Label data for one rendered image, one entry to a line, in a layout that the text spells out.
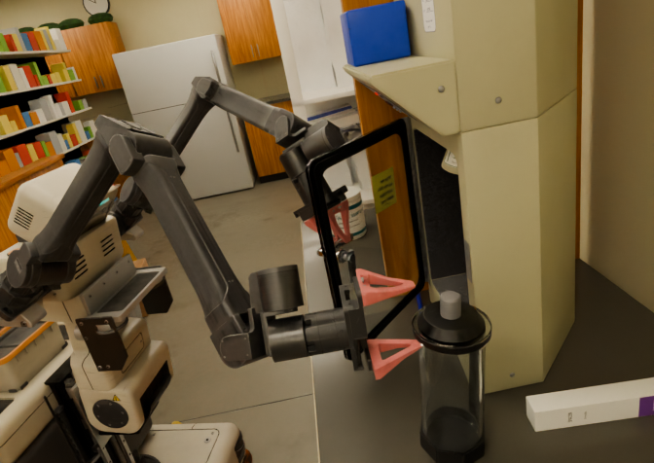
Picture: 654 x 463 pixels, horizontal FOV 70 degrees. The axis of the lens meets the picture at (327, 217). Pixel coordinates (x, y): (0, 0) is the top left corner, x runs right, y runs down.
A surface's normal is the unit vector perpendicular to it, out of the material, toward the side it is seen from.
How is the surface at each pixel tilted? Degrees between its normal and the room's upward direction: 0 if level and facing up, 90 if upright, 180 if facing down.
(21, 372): 92
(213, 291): 57
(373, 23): 90
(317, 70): 93
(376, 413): 0
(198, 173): 90
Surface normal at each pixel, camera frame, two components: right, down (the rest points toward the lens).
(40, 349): 0.98, -0.08
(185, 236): -0.48, -0.06
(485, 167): 0.08, 0.35
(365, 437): -0.18, -0.91
